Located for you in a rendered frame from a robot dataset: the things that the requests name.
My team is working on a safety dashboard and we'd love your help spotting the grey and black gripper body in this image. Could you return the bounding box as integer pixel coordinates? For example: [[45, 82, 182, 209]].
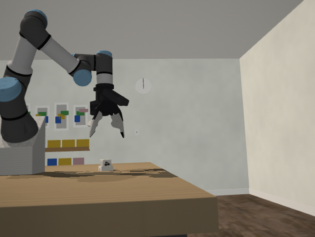
[[90, 83, 117, 116]]

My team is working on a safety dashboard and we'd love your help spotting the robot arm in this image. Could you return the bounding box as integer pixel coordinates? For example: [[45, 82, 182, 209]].
[[0, 9, 113, 143]]

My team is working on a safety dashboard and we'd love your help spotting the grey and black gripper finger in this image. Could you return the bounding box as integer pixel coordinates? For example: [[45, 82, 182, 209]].
[[111, 105, 124, 138], [87, 102, 103, 137]]

